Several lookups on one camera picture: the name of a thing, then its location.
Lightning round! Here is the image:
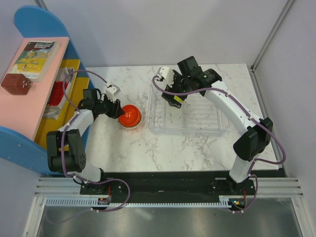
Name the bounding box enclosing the white bottom bowl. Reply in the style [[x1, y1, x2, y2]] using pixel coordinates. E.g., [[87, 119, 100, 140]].
[[120, 121, 141, 129]]

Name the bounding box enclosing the red white book on shelf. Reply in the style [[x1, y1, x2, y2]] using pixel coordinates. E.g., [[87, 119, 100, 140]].
[[47, 81, 64, 107]]

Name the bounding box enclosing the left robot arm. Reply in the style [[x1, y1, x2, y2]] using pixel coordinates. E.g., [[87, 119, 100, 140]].
[[46, 85, 124, 194]]

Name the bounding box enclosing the grey patterned cloth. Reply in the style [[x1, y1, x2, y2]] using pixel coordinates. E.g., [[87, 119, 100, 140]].
[[60, 67, 75, 83]]

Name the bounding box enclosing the lime green bowl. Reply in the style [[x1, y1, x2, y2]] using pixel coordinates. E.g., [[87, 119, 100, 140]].
[[174, 96, 183, 102]]

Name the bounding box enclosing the dark red box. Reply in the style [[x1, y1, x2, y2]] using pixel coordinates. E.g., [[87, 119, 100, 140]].
[[1, 74, 33, 95]]

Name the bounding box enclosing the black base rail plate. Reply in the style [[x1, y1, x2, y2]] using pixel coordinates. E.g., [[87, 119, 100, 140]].
[[80, 171, 255, 204]]

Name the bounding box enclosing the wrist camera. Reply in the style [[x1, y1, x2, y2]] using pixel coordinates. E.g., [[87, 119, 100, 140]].
[[156, 66, 175, 88], [106, 85, 120, 103]]

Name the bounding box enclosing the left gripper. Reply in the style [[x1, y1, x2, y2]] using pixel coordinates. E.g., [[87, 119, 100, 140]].
[[95, 94, 125, 119]]

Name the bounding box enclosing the orange bowl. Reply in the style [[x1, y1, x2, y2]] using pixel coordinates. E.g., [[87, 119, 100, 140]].
[[118, 105, 141, 126]]

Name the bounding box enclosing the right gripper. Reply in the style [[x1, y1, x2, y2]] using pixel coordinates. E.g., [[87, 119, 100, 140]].
[[161, 70, 192, 109]]

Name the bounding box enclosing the paperback book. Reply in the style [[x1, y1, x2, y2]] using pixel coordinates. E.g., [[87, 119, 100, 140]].
[[9, 41, 60, 83]]

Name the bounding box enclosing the aluminium frame post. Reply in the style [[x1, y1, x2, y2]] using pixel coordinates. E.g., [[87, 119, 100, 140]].
[[249, 0, 296, 73]]

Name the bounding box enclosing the blue pink yellow shelf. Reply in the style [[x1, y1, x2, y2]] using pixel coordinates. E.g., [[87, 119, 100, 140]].
[[0, 6, 94, 175]]

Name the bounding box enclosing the white cable duct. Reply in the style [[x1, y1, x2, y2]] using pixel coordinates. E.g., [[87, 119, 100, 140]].
[[45, 197, 232, 208]]

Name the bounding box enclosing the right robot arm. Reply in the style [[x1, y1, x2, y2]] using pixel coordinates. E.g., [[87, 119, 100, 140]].
[[153, 56, 273, 195]]

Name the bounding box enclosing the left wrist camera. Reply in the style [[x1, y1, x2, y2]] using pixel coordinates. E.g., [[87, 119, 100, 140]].
[[106, 85, 120, 103]]

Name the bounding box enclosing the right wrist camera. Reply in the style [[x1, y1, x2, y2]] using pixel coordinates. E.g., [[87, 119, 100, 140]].
[[156, 66, 175, 88]]

